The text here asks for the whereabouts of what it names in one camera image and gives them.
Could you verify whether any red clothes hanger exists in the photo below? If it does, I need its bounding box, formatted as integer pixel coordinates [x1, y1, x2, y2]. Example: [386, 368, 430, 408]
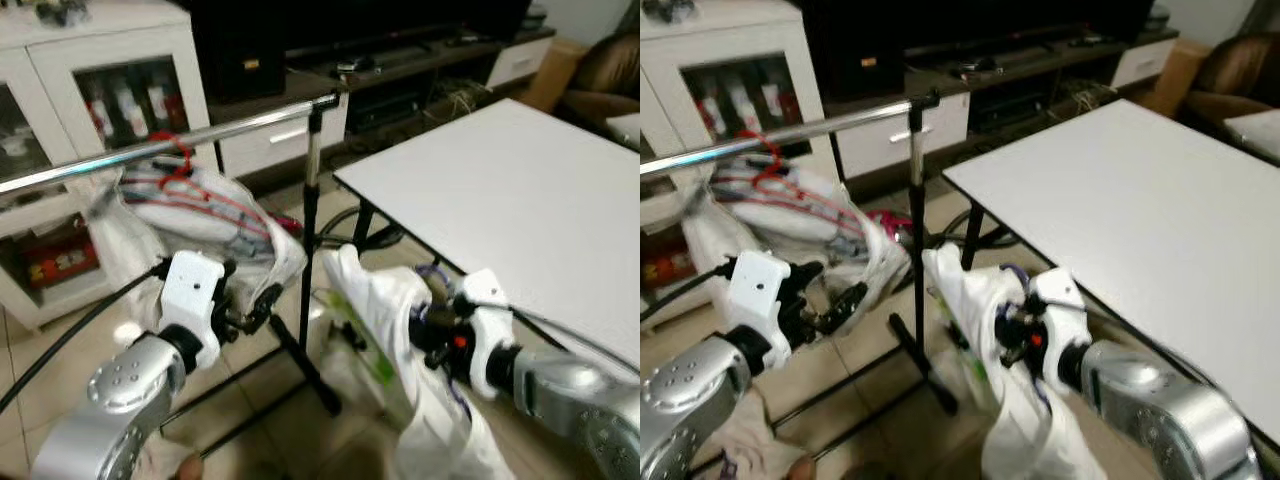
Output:
[712, 128, 906, 241]
[120, 130, 301, 246]

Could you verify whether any white shirt with green print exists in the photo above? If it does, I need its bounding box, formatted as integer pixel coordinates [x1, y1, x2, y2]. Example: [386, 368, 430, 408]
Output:
[920, 243, 1111, 480]
[310, 243, 516, 480]

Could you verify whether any chrome and black clothes rack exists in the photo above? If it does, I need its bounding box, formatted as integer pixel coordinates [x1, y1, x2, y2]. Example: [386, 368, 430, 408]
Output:
[0, 90, 346, 461]
[640, 88, 961, 471]

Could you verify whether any purple wire clothes hanger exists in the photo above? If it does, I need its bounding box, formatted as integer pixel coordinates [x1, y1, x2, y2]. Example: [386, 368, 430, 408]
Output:
[998, 260, 1053, 423]
[413, 260, 471, 421]

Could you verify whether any white glass door cabinet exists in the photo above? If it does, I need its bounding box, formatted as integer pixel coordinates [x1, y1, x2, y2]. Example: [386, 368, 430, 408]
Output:
[0, 0, 216, 333]
[640, 0, 841, 291]

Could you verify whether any tangled beige wire bundle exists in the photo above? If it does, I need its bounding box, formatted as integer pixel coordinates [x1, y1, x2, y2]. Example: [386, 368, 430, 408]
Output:
[435, 80, 491, 116]
[1065, 80, 1116, 111]

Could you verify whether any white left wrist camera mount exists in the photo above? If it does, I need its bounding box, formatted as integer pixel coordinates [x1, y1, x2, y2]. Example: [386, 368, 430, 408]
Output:
[158, 250, 227, 346]
[725, 250, 793, 346]

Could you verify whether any black flat television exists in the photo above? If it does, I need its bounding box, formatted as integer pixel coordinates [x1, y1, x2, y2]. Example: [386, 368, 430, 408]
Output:
[280, 0, 533, 56]
[900, 0, 1156, 46]

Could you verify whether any white cloth with purple print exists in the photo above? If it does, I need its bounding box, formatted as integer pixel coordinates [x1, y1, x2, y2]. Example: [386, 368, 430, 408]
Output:
[700, 395, 801, 480]

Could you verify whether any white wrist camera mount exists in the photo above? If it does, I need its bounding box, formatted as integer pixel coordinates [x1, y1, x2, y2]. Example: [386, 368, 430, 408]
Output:
[725, 250, 793, 346]
[1030, 268, 1091, 396]
[450, 268, 523, 401]
[158, 250, 227, 346]

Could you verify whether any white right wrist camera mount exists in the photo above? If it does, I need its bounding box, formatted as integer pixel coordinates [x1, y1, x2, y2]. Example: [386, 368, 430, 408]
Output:
[1030, 268, 1091, 396]
[450, 268, 523, 401]

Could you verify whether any white red labelled bottle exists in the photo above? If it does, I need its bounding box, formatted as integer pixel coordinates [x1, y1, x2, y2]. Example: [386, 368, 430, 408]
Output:
[695, 75, 726, 136]
[728, 72, 756, 131]
[760, 68, 791, 126]
[148, 70, 186, 131]
[118, 75, 146, 136]
[90, 80, 116, 141]

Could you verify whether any long white table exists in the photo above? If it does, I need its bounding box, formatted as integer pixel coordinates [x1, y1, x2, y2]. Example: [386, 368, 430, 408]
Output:
[333, 97, 641, 369]
[943, 97, 1280, 446]

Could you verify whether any black media player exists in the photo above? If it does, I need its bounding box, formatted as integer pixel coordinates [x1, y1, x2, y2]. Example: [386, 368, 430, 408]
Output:
[970, 85, 1066, 131]
[345, 85, 436, 136]

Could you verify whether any red printed box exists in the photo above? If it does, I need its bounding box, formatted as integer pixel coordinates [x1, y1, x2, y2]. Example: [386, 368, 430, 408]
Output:
[645, 235, 691, 286]
[20, 240, 101, 291]

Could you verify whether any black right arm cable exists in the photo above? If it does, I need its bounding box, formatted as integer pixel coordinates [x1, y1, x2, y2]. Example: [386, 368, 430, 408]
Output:
[505, 305, 641, 376]
[1085, 300, 1280, 451]

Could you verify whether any dark wooden TV stand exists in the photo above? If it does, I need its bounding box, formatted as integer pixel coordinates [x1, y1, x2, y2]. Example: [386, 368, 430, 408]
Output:
[210, 30, 556, 186]
[835, 28, 1181, 181]

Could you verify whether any black speaker cabinet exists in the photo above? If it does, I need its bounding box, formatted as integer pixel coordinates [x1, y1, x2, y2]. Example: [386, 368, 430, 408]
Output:
[190, 0, 289, 103]
[805, 0, 906, 101]

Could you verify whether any white drawer unit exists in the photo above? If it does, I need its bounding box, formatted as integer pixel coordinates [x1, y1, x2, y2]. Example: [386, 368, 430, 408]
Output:
[835, 92, 971, 181]
[215, 95, 351, 179]
[487, 38, 553, 89]
[1110, 38, 1179, 89]

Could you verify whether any white garment in clear bag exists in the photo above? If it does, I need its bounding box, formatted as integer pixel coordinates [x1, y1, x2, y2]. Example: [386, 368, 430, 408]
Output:
[88, 165, 309, 301]
[680, 160, 906, 306]

